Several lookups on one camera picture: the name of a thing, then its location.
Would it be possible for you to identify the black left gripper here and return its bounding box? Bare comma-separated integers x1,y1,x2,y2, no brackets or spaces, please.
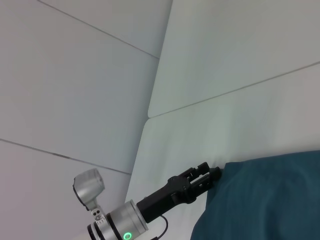
135,161,223,225

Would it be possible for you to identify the teal t-shirt with FREE print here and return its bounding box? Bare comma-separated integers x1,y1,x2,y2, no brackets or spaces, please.
190,149,320,240

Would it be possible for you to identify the left gripper cable with connector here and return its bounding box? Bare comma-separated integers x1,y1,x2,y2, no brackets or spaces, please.
143,214,169,240

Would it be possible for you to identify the left wrist camera housing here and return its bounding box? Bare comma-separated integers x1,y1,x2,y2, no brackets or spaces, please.
72,168,107,219

